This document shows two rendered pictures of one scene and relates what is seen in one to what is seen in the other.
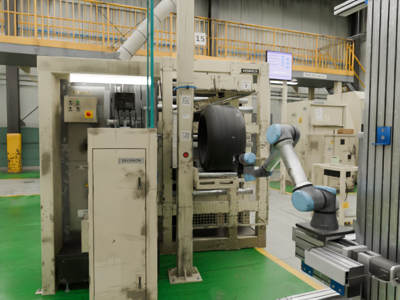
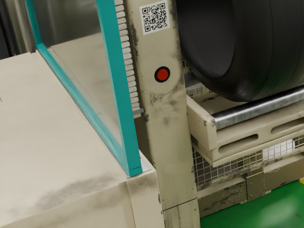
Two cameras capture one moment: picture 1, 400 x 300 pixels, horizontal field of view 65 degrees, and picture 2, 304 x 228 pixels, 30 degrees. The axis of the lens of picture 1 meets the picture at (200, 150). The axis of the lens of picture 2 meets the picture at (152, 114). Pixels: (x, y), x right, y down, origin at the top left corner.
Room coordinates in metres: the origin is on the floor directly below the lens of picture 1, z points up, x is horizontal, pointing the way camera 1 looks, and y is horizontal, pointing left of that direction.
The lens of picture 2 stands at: (1.26, 0.34, 1.71)
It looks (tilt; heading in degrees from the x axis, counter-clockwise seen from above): 29 degrees down; 352
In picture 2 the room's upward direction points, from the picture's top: 8 degrees counter-clockwise
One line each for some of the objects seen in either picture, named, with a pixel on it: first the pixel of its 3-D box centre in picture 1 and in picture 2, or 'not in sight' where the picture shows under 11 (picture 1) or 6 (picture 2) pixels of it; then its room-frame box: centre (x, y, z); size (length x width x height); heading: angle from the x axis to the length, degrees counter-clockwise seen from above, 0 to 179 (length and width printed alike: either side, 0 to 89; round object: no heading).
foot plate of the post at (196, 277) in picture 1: (184, 273); not in sight; (2.66, 0.13, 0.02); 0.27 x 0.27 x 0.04; 12
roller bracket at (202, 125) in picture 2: (193, 172); (180, 105); (2.70, 0.06, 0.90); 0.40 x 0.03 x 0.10; 12
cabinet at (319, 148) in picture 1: (330, 162); not in sight; (6.77, -2.83, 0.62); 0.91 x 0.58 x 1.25; 111
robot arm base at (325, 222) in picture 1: (324, 217); not in sight; (1.74, -0.71, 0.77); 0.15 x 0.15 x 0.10
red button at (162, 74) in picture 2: not in sight; (161, 73); (2.60, 0.12, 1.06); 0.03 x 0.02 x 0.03; 102
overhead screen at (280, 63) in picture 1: (278, 65); not in sight; (6.32, -1.56, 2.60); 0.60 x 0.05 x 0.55; 111
